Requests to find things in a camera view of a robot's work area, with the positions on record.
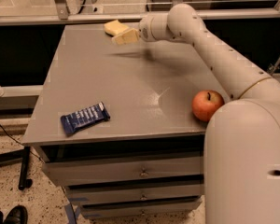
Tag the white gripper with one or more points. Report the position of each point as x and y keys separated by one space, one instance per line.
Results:
x=145 y=31

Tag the yellow sponge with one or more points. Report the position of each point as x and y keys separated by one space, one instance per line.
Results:
x=115 y=27

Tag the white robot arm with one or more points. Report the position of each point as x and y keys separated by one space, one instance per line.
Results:
x=242 y=140

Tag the red apple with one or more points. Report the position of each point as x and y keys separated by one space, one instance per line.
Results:
x=205 y=104

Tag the blue snack bar wrapper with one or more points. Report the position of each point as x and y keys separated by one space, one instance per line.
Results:
x=84 y=118

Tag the grey drawer cabinet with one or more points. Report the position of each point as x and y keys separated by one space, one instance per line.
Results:
x=147 y=89

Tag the top grey drawer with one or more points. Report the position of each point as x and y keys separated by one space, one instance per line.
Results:
x=102 y=171

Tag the grey drawer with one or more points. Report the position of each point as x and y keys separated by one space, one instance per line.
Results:
x=102 y=171
x=138 y=208
x=129 y=195

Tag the black stand leg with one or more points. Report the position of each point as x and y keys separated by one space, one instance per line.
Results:
x=22 y=156

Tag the middle grey drawer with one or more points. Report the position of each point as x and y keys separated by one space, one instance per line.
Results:
x=129 y=195

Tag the bottom grey drawer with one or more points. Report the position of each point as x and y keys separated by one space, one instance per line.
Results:
x=138 y=208

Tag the black shoe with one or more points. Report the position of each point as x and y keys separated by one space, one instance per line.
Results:
x=18 y=215

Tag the grey metal rail frame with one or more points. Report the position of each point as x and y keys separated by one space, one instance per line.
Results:
x=24 y=12

